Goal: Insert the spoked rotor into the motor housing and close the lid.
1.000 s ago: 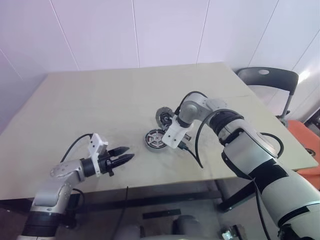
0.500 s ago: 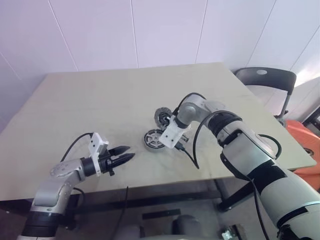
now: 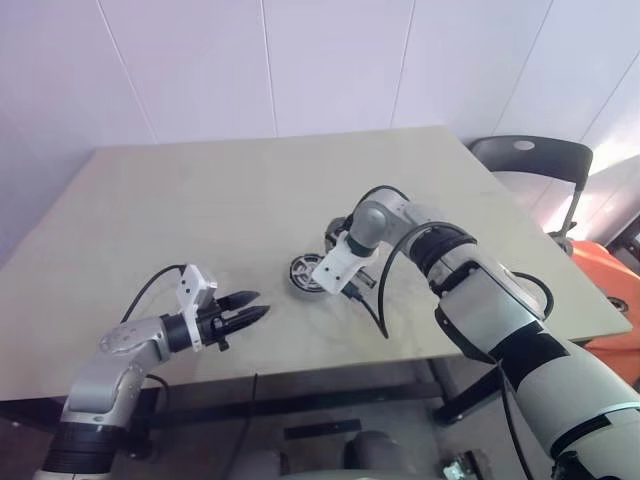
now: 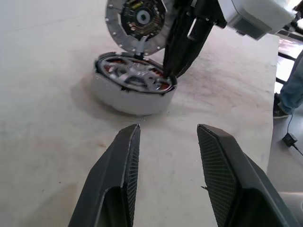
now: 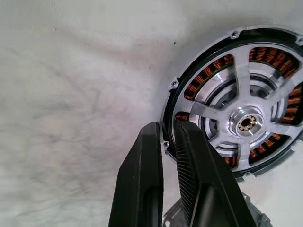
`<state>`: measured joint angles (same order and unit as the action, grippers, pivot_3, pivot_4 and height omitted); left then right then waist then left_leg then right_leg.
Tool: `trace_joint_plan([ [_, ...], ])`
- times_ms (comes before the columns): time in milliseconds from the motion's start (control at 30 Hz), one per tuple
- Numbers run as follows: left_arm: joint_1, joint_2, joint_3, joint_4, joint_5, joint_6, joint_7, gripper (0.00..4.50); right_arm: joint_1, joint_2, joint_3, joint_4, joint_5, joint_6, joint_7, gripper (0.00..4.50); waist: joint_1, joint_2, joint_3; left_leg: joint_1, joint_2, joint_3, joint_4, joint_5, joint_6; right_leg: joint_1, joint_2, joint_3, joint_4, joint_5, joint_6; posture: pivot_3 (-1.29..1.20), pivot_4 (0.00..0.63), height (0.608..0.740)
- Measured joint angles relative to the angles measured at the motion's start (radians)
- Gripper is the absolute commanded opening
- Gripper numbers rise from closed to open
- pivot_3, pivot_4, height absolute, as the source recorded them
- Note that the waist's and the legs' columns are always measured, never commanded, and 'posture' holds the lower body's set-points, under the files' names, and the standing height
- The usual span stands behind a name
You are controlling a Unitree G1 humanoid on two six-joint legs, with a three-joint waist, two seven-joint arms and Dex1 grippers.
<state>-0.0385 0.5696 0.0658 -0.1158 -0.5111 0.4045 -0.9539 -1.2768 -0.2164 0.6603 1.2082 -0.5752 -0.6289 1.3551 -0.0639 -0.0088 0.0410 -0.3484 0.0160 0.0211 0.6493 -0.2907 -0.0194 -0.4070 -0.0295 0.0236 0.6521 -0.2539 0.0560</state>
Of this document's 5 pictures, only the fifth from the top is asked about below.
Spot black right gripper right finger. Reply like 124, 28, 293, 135
174, 118, 258, 227

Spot black spoked rotor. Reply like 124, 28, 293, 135
165, 27, 303, 177

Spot motor housing with copper windings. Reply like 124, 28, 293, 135
160, 22, 303, 184

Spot grey lid with circuit board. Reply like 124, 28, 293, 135
162, 192, 272, 227

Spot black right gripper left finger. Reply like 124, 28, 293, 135
108, 122, 164, 227

